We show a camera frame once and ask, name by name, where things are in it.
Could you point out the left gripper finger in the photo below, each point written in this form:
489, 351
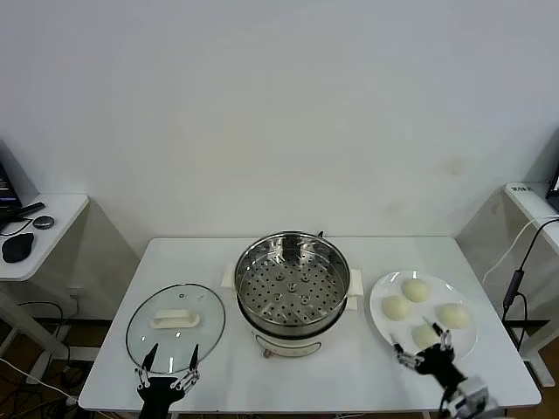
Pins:
194, 362
147, 362

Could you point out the perforated steel steamer basket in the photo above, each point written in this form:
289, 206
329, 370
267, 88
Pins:
292, 262

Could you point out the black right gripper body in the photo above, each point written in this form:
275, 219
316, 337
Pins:
439, 362

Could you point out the dark laptop with purple screen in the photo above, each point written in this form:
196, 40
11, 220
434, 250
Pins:
6, 187

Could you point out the round grey disc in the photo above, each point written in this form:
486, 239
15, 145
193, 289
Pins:
43, 221

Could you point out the white steamed baozi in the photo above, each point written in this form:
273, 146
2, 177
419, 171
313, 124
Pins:
395, 308
415, 290
423, 338
454, 315

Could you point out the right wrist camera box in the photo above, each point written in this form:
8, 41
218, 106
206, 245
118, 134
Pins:
475, 390

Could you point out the black bar-shaped device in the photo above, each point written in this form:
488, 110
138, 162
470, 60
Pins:
31, 207

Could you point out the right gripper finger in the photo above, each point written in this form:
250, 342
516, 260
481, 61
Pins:
404, 357
442, 338

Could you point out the white round plate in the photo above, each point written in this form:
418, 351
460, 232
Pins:
436, 288

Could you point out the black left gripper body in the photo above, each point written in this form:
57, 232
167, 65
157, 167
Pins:
155, 393

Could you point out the cream electric cooker pot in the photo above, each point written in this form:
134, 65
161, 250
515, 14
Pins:
288, 347

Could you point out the white side desk with label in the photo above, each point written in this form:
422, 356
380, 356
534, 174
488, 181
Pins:
530, 205

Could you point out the black computer mouse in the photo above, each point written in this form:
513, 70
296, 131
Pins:
17, 248

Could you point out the white wall socket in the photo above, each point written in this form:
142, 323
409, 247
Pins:
76, 293

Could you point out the white side desk with laptop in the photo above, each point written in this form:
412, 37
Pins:
57, 209

